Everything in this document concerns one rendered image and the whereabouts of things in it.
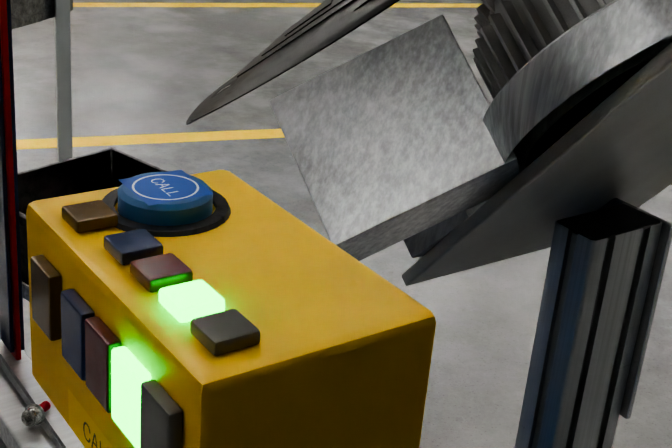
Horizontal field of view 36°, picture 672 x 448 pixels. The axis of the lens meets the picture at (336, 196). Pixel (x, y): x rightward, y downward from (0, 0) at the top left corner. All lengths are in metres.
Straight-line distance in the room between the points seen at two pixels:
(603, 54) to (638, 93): 0.04
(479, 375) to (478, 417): 0.17
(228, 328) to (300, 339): 0.03
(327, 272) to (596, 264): 0.51
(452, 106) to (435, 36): 0.06
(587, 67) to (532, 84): 0.04
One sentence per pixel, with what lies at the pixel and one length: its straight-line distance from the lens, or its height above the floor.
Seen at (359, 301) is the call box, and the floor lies 1.07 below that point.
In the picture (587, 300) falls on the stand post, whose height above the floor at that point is 0.85.
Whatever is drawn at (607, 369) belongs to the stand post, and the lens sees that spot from 0.97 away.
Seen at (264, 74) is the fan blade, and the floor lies 1.00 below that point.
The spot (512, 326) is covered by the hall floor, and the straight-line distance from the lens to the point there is 2.62.
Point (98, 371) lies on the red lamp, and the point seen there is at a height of 1.04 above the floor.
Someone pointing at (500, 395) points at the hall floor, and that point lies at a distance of 2.35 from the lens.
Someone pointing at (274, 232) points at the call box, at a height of 1.07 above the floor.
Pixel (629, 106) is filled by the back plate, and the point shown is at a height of 1.06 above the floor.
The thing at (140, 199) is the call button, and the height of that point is 1.08.
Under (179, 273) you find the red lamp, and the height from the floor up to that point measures 1.08.
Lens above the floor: 1.25
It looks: 23 degrees down
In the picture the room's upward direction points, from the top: 5 degrees clockwise
